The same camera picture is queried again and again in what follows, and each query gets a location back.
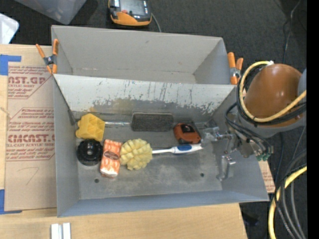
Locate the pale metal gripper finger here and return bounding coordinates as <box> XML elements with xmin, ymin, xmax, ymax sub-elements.
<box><xmin>215</xmin><ymin>155</ymin><xmax>237</xmax><ymax>182</ymax></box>
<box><xmin>202</xmin><ymin>126</ymin><xmax>235</xmax><ymax>142</ymax></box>

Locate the orange and black tape measure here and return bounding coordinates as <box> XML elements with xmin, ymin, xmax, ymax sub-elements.
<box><xmin>173</xmin><ymin>123</ymin><xmax>202</xmax><ymax>145</ymax></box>

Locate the white and blue toothbrush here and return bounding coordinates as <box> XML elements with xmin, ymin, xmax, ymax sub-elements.
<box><xmin>152</xmin><ymin>143</ymin><xmax>204</xmax><ymax>155</ymax></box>

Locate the dark grey flat sponge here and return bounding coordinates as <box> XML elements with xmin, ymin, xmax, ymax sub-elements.
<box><xmin>130</xmin><ymin>112</ymin><xmax>174</xmax><ymax>132</ymax></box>

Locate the grey metal bin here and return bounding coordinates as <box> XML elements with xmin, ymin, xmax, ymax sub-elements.
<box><xmin>51</xmin><ymin>25</ymin><xmax>271</xmax><ymax>218</ymax></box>

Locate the yellow knobbly ball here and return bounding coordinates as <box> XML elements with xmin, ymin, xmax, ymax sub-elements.
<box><xmin>119</xmin><ymin>138</ymin><xmax>154</xmax><ymax>171</ymax></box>

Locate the orange and white packet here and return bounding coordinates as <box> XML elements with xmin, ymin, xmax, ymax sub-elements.
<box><xmin>99</xmin><ymin>139</ymin><xmax>123</xmax><ymax>178</ymax></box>

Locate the yellow cheese wedge toy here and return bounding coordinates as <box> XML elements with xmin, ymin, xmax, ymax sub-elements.
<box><xmin>75</xmin><ymin>113</ymin><xmax>106</xmax><ymax>142</ymax></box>

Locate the brown cardboard board red print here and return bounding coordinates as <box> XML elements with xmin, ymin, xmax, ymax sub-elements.
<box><xmin>0</xmin><ymin>43</ymin><xmax>276</xmax><ymax>212</ymax></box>

